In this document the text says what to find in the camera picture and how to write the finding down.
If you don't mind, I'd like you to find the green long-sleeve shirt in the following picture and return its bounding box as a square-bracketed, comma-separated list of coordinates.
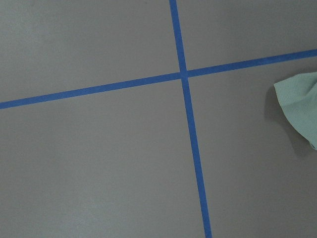
[274, 72, 317, 150]

